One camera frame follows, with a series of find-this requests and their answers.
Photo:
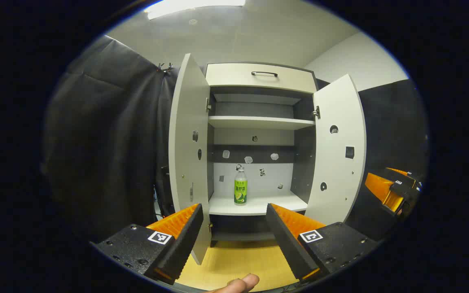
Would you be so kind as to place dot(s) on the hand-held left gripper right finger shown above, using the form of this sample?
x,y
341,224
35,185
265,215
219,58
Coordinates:
x,y
285,240

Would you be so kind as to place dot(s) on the metal door hinge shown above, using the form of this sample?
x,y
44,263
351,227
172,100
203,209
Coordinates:
x,y
209,105
316,112

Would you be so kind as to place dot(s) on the white cabinet drawer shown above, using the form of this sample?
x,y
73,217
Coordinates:
x,y
234,75

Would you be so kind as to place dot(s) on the ceiling light panel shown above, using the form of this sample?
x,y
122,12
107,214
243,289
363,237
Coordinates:
x,y
193,6

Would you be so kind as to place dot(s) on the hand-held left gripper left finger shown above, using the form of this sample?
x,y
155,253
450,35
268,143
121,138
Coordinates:
x,y
185,244

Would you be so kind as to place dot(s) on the white grey cabinet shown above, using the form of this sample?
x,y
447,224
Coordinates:
x,y
259,108

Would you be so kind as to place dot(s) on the metal cloth clip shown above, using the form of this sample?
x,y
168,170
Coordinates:
x,y
161,67
170,67

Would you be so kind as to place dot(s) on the white cabinet door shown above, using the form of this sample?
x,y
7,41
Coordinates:
x,y
336,175
187,162

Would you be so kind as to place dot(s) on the green label bottle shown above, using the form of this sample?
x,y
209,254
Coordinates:
x,y
240,191

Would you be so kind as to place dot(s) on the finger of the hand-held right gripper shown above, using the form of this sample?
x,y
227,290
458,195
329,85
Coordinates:
x,y
381,189
403,174

